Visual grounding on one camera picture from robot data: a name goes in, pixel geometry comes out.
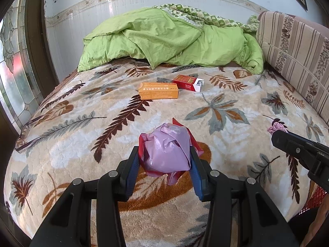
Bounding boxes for striped floral cushion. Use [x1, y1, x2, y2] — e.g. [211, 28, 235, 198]
[255, 10, 329, 125]

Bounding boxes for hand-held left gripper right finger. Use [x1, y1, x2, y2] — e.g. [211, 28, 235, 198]
[189, 146, 300, 247]

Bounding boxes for red cigarette box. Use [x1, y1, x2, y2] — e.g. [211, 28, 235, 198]
[172, 74, 205, 93]

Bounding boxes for red mesh basket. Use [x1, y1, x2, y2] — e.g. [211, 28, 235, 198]
[305, 185, 329, 215]

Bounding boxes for person's leg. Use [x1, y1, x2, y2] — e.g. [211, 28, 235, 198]
[287, 205, 329, 247]

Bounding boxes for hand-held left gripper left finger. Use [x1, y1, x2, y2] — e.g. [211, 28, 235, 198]
[29, 146, 141, 247]

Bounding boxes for orange medicine box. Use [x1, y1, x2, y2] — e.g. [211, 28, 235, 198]
[138, 82, 181, 100]

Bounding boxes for pink and red plastic bag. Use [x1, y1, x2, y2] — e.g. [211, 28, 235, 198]
[138, 118, 204, 186]

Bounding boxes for green quilt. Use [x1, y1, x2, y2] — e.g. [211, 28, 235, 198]
[77, 4, 265, 75]

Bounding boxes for purple wrapper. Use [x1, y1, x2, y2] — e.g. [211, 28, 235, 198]
[267, 122, 288, 136]

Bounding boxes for leaf print blanket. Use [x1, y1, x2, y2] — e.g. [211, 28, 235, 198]
[5, 59, 329, 247]

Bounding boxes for wooden stained glass door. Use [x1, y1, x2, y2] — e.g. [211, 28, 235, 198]
[0, 0, 60, 247]

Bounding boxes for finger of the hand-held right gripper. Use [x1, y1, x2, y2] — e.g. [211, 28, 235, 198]
[271, 130, 329, 193]

